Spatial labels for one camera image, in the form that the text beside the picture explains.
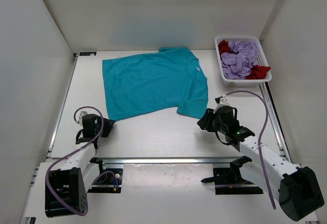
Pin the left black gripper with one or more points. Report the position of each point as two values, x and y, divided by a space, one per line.
108 125

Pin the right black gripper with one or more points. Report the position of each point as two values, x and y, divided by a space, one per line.
205 123

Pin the teal t shirt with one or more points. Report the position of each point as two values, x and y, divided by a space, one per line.
145 83

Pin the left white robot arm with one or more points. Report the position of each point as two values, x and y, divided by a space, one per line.
69 180

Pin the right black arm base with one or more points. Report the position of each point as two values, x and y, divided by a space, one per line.
228 180

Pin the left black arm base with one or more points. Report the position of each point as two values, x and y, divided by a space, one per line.
111 180

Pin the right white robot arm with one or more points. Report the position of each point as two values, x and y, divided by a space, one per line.
295 188

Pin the lilac t shirt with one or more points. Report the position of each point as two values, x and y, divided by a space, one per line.
238 60

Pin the red t shirt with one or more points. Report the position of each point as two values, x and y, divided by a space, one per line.
258 72

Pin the dark label sticker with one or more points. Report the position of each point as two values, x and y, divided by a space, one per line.
87 53

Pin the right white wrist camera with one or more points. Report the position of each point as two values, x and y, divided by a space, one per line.
221 101

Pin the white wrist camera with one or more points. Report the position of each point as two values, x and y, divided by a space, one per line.
79 119
221 101

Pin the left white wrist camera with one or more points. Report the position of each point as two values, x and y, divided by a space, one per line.
79 119

